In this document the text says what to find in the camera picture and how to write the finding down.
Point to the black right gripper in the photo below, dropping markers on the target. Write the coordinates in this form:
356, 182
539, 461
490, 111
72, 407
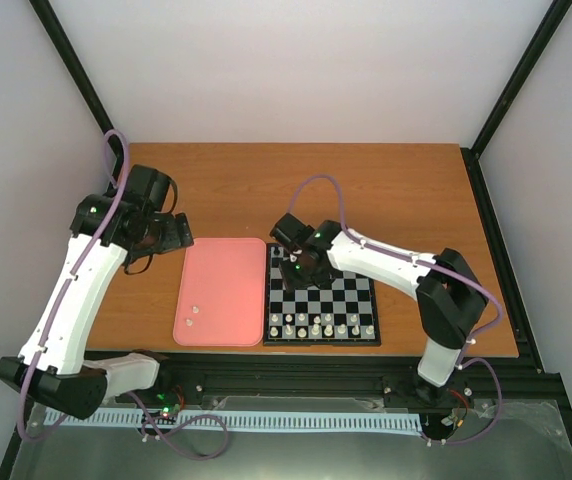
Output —
291, 282

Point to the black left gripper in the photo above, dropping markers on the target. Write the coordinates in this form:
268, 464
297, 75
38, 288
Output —
173, 238

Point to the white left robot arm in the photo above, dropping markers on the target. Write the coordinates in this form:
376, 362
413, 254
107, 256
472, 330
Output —
109, 233

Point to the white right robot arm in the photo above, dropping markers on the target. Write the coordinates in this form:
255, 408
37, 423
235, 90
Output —
449, 298

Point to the black white chess board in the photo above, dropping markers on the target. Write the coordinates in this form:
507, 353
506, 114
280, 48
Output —
349, 294

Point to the green circuit board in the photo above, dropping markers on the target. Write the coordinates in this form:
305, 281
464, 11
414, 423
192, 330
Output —
170, 411

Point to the pink plastic tray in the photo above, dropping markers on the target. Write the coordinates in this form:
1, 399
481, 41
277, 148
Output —
226, 279

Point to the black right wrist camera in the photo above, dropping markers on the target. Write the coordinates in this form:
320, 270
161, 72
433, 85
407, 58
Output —
290, 233

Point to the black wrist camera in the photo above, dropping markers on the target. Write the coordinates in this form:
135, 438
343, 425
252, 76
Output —
147, 188
290, 233

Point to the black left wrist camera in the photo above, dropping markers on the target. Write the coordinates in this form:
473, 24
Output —
147, 188

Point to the light blue cable duct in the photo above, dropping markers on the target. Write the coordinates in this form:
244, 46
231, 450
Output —
274, 421

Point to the black left frame post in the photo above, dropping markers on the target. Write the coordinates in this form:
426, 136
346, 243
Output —
64, 48

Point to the black frame post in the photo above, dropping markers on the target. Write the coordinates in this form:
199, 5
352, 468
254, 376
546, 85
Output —
537, 45
64, 48

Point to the black right frame post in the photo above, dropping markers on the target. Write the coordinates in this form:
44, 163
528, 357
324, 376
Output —
537, 45

